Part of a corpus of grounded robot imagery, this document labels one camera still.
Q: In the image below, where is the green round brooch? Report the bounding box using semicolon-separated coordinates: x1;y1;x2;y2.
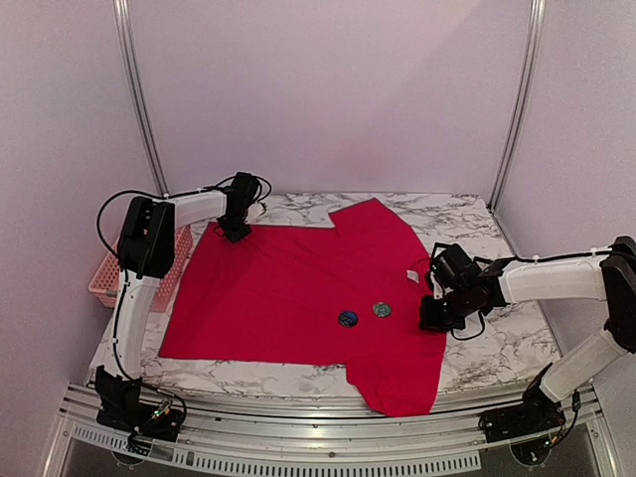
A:
372;302;393;319

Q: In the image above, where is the red t-shirt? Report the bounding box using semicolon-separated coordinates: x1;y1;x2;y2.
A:
159;199;446;417

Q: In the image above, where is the blue round brooch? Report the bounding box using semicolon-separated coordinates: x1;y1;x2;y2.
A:
338;310;359;328

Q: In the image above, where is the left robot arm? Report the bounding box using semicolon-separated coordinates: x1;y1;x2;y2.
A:
95;172;272;395

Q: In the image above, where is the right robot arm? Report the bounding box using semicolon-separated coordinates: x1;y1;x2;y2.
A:
418;237;635;433

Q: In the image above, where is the pink plastic basket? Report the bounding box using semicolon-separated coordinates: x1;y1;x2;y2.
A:
87;223;194;313

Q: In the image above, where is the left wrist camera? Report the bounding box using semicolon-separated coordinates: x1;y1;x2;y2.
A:
246;200;267;223

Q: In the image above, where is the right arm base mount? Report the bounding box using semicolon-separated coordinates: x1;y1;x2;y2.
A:
478;397;577;467

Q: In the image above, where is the aluminium front rail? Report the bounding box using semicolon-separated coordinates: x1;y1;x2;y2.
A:
43;385;622;476

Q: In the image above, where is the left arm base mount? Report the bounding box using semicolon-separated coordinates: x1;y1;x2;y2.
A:
94;366;188;454

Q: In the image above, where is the left aluminium post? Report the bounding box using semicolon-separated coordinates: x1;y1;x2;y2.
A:
112;0;169;195

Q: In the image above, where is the aluminium post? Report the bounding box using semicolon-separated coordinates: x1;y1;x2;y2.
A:
112;0;169;195
487;0;547;213

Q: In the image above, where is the right aluminium post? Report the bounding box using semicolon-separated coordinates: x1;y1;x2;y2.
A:
487;0;547;213

